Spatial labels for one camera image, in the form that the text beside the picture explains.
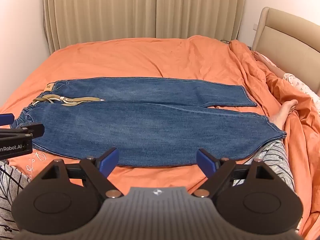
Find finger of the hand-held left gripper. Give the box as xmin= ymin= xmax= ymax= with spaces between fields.
xmin=0 ymin=123 xmax=45 ymax=141
xmin=0 ymin=113 xmax=15 ymax=126

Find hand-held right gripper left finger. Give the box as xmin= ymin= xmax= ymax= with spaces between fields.
xmin=41 ymin=147 xmax=125 ymax=199

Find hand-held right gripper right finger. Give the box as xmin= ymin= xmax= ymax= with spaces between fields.
xmin=193 ymin=149 xmax=275 ymax=198

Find blue denim pants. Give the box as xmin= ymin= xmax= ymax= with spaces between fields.
xmin=14 ymin=77 xmax=287 ymax=167

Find orange duvet cover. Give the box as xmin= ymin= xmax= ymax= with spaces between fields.
xmin=0 ymin=35 xmax=320 ymax=235

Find beige padded headboard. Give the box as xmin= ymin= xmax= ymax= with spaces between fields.
xmin=251 ymin=7 xmax=320 ymax=94

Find beige pleated curtain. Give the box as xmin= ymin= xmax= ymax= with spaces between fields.
xmin=42 ymin=0 xmax=248 ymax=55

